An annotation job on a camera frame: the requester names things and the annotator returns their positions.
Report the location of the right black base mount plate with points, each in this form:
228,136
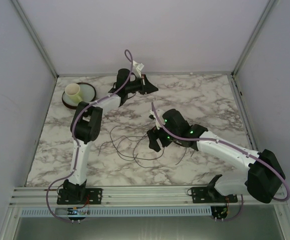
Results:
210,195

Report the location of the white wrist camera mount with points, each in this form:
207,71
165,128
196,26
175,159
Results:
157,116
137,69

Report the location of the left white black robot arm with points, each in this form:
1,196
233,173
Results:
86,126

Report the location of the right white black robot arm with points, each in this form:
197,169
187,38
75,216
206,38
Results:
259,174

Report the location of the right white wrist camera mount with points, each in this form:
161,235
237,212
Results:
157,116

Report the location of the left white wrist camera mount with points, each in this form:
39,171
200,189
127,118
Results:
137,69

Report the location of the white plate with dark rim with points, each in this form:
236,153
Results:
88,93

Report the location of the left aluminium frame post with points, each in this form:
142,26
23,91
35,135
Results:
34,36

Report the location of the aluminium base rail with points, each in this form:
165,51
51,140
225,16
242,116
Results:
114,196

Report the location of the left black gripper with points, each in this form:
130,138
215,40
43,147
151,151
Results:
147,87

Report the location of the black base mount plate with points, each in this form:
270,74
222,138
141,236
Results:
90,196
210,195

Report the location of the yellow-green mug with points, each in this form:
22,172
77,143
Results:
73,91

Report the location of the right aluminium frame post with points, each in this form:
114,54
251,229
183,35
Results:
270,5

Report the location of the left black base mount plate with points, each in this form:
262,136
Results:
90,196

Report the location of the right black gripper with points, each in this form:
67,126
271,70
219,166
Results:
153,134

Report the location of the aluminium frame post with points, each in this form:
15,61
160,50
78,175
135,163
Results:
270,5
34,36

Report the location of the blue slotted cable duct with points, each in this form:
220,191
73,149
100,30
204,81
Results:
90,212

